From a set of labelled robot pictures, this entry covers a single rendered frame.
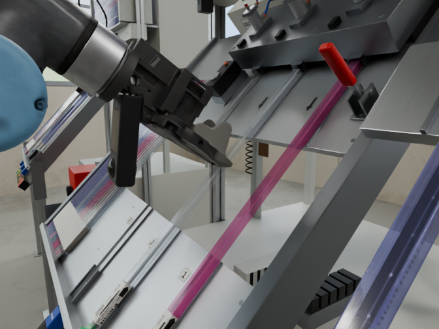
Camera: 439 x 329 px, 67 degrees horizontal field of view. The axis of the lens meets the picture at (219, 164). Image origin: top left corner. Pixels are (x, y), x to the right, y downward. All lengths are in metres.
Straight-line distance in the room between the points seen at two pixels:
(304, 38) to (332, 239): 0.31
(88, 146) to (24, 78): 4.16
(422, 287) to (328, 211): 0.59
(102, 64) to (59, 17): 0.06
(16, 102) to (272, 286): 0.25
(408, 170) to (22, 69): 3.51
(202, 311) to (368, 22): 0.40
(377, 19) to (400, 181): 3.22
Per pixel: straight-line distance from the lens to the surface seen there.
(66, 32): 0.39
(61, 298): 0.61
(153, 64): 0.43
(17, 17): 0.39
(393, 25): 0.48
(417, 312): 0.82
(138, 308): 0.47
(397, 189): 3.68
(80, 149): 4.35
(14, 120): 0.23
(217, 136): 0.46
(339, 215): 0.37
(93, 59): 0.39
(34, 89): 0.23
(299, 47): 0.57
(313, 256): 0.35
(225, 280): 0.38
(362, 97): 0.42
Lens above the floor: 1.04
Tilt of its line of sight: 12 degrees down
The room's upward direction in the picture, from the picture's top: straight up
